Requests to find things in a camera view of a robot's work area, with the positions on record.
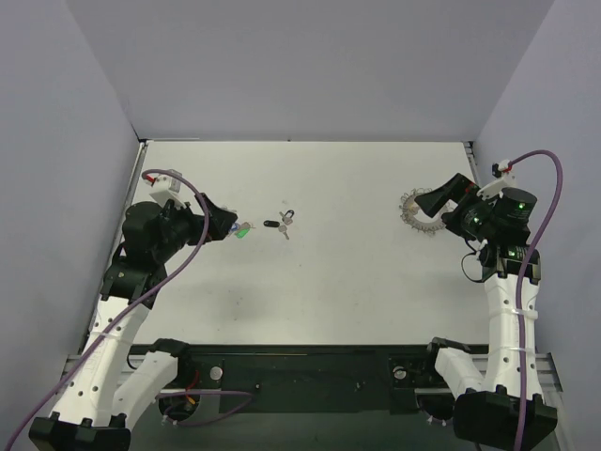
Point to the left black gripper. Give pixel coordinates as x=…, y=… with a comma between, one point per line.
x=203, y=218

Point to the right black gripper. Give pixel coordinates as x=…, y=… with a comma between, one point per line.
x=461, y=201

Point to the white disc wire keyring holder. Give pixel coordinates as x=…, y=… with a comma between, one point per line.
x=413, y=216

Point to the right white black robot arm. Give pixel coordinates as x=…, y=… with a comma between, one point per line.
x=504, y=406

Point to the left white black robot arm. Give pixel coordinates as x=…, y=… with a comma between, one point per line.
x=95, y=411

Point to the green key tag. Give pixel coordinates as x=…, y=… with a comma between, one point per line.
x=243, y=230

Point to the black tag silver key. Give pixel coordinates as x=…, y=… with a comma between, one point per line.
x=281, y=227

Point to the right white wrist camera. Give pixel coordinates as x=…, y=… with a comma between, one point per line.
x=502, y=178

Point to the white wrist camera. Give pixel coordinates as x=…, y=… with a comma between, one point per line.
x=502, y=178
x=164, y=188

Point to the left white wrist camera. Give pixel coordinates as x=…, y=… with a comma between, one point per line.
x=164, y=188

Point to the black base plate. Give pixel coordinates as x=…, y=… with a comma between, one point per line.
x=398, y=379

